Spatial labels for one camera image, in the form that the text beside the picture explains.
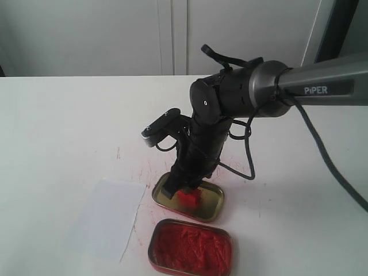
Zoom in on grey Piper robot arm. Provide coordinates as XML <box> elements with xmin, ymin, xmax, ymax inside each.
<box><xmin>162</xmin><ymin>53</ymin><xmax>367</xmax><ymax>198</ymax></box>

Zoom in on red plastic stamp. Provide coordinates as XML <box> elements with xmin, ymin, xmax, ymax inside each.
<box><xmin>177</xmin><ymin>189</ymin><xmax>202</xmax><ymax>208</ymax></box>

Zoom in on black braided cable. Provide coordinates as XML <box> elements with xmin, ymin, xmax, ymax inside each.
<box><xmin>201</xmin><ymin>44</ymin><xmax>368</xmax><ymax>212</ymax></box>

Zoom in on gold tin lid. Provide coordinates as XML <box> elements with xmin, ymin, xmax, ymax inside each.
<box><xmin>152</xmin><ymin>173</ymin><xmax>225</xmax><ymax>223</ymax></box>

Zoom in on white cabinet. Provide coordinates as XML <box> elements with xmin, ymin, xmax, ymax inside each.
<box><xmin>1</xmin><ymin>1</ymin><xmax>334</xmax><ymax>76</ymax></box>

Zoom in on red ink pad tin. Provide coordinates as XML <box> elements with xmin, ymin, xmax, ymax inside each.
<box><xmin>148</xmin><ymin>218</ymin><xmax>233</xmax><ymax>275</ymax></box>

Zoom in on white paper sheet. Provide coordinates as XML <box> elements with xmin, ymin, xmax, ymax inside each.
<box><xmin>66</xmin><ymin>178</ymin><xmax>145</xmax><ymax>261</ymax></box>

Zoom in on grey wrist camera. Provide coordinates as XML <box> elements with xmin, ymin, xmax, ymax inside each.
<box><xmin>141</xmin><ymin>108</ymin><xmax>181</xmax><ymax>148</ymax></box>

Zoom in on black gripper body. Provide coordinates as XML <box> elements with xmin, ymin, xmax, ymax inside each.
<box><xmin>170</xmin><ymin>113</ymin><xmax>232</xmax><ymax>189</ymax></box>

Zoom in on dark vertical post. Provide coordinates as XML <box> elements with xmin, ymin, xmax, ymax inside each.
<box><xmin>312</xmin><ymin>0</ymin><xmax>359</xmax><ymax>63</ymax></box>

